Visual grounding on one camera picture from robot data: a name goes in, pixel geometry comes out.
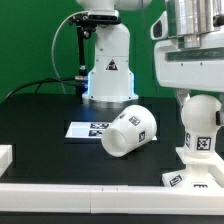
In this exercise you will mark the white lamp bulb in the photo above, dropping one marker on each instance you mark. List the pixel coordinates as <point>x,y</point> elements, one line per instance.
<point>198,116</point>

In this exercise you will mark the white lamp shade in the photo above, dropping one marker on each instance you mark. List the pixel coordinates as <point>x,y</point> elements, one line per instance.
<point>134,114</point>

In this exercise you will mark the white left wall block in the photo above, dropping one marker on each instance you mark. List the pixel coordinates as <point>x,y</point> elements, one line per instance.
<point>5,158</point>

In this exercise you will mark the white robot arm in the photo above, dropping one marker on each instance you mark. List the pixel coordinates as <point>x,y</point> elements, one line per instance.
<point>110,80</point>

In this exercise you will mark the white front wall bar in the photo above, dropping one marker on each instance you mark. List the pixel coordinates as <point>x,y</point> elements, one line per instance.
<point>110,199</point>

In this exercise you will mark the white paper marker sheet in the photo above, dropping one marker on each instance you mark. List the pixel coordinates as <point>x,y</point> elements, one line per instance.
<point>94,130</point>

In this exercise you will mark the white lamp base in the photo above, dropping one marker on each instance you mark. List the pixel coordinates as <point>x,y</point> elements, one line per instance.
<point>201,171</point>

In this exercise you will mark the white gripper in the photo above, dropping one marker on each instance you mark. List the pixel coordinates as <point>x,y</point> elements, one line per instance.
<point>196,69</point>

